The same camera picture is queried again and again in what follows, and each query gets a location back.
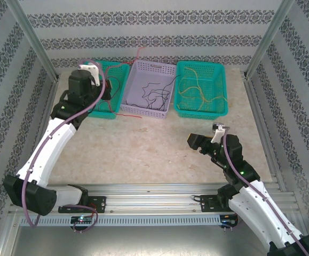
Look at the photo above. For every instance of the aluminium frame post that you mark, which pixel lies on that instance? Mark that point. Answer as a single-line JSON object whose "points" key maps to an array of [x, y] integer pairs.
{"points": [[268, 40], [33, 40]]}

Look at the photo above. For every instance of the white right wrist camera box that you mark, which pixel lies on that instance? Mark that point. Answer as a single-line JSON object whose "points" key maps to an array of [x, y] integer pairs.
{"points": [[218, 132]]}

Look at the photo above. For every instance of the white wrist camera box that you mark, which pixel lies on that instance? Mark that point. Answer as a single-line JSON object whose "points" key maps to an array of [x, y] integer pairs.
{"points": [[218, 132], [93, 70]]}

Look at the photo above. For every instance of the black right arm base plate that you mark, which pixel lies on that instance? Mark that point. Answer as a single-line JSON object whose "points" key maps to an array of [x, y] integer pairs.
{"points": [[207, 204]]}

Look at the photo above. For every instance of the small circuit board green light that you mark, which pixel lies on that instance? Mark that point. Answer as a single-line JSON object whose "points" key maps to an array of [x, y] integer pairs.
{"points": [[82, 219]]}

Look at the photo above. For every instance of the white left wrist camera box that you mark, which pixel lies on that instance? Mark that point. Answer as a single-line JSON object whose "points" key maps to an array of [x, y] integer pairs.
{"points": [[93, 70]]}

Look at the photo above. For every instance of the lilac plastic basket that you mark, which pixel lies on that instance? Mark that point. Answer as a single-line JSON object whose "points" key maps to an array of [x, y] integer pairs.
{"points": [[135, 98]]}

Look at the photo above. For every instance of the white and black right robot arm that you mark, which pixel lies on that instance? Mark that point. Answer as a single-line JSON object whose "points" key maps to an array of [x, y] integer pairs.
{"points": [[253, 213]]}

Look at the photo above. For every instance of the teal plastic basket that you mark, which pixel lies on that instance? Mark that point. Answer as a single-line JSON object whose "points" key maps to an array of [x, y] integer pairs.
{"points": [[117, 69], [213, 80]]}

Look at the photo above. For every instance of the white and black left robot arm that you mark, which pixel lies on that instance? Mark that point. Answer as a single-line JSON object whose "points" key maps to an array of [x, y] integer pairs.
{"points": [[50, 149]]}

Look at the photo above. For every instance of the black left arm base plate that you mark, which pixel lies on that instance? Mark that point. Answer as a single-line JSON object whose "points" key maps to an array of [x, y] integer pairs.
{"points": [[99, 204]]}

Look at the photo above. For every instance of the short red power lead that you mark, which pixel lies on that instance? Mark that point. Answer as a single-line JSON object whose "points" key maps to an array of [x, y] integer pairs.
{"points": [[94, 209]]}

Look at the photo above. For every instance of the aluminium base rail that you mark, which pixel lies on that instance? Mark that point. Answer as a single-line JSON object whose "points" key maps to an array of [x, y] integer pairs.
{"points": [[154, 202]]}

